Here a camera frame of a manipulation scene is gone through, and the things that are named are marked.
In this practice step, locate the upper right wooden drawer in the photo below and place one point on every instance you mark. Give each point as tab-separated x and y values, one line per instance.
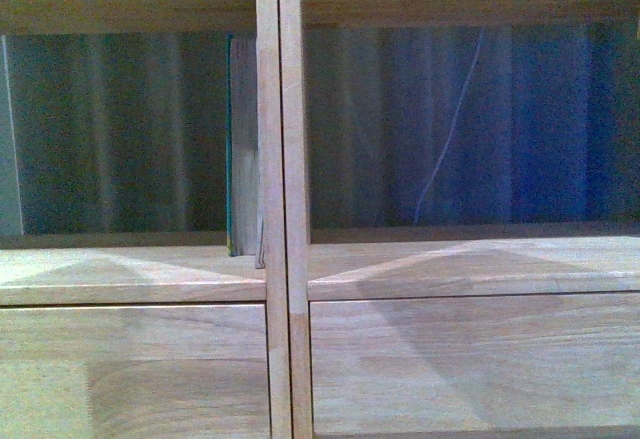
544	364

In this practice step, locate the wooden drawer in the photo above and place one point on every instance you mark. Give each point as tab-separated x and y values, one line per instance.
193	371
544	364

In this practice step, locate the light wooden shelf unit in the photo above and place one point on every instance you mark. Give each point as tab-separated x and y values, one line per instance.
143	270
462	211

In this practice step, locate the right light wooden shelf unit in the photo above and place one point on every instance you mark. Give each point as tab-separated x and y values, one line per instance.
462	211

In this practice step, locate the teal covered book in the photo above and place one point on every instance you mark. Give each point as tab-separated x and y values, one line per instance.
244	212

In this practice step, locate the left light wooden shelf unit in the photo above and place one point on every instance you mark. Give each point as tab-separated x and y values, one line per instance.
143	270

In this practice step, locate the upper left wooden drawer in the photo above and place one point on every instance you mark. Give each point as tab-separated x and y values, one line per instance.
193	371

